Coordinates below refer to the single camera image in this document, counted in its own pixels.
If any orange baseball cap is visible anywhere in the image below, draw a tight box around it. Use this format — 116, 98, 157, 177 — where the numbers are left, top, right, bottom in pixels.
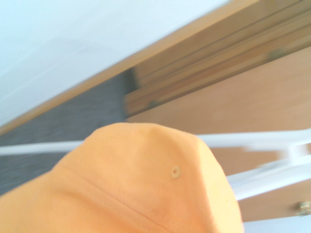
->
0, 122, 245, 233

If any wooden cabinet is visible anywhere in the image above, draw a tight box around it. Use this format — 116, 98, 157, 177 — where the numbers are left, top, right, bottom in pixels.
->
0, 0, 311, 222

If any metal cabinet knob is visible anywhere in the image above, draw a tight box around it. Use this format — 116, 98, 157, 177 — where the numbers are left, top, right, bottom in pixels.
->
294, 200, 311, 217

